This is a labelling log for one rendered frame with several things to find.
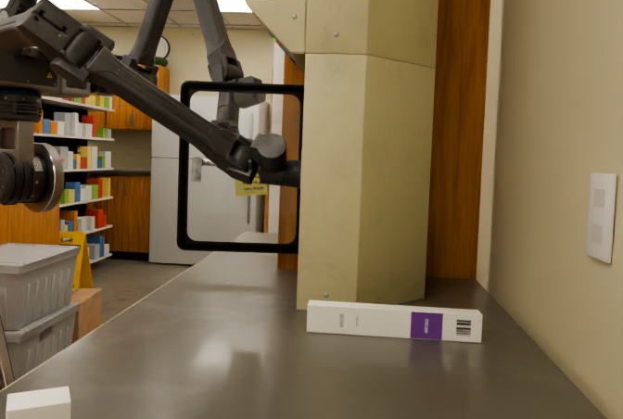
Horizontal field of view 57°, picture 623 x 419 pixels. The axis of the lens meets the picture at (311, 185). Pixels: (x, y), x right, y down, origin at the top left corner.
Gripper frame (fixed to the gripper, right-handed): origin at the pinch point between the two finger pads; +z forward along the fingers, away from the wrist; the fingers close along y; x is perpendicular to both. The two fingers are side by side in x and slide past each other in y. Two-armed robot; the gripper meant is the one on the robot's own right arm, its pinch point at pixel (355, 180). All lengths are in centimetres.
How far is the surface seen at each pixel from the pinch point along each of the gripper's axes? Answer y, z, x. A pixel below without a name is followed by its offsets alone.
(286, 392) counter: -51, -7, 25
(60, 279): 185, -148, 75
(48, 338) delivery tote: 174, -146, 104
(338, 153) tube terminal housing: -14.6, -4.1, -4.8
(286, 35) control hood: -14.6, -15.9, -25.0
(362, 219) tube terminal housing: -14.0, 1.6, 6.7
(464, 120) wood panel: 21.2, 25.1, -16.7
